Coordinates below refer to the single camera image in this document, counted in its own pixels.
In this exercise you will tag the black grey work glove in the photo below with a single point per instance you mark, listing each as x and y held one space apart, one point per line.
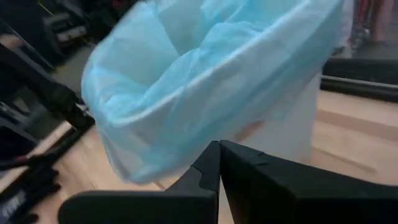
25 193

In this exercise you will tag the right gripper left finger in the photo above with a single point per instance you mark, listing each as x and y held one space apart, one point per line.
155 207

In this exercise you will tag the light blue trash bag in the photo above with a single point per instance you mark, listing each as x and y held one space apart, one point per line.
192 93

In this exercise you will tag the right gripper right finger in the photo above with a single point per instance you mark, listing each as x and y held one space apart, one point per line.
311 199

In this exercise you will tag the white floral cloth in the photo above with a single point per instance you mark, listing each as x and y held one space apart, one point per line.
346 28

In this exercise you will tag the tan post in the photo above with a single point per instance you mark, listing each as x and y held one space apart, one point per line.
383 18

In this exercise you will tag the white plastic trash bin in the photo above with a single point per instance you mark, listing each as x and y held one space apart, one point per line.
289 130

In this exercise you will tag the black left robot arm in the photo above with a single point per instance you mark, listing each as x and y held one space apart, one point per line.
46 90

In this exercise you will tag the black floor mat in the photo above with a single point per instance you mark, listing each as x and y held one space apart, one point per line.
360 70

